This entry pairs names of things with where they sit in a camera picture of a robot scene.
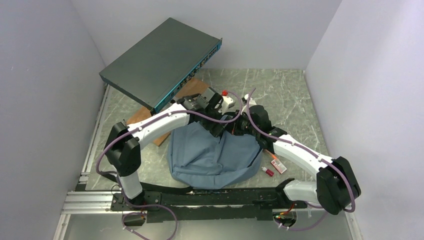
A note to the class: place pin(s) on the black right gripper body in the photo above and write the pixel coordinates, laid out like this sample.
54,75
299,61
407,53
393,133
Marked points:
242,125

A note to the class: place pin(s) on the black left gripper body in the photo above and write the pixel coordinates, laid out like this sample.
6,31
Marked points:
213,126

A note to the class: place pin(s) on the blue backpack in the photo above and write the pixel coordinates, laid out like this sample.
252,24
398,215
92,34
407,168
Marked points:
194,157

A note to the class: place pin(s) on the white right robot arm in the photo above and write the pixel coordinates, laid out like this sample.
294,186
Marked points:
335,187

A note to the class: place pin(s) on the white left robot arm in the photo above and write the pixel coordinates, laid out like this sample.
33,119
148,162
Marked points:
149,136

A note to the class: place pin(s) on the red cap glue bottle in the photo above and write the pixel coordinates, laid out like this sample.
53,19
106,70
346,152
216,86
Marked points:
268,171

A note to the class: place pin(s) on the red white eraser box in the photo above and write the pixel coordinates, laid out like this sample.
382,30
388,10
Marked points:
279,166

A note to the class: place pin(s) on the grey network switch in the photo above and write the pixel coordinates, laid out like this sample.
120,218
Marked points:
155,69

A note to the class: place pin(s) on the aluminium frame rail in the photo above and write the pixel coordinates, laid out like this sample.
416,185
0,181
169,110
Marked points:
87,215

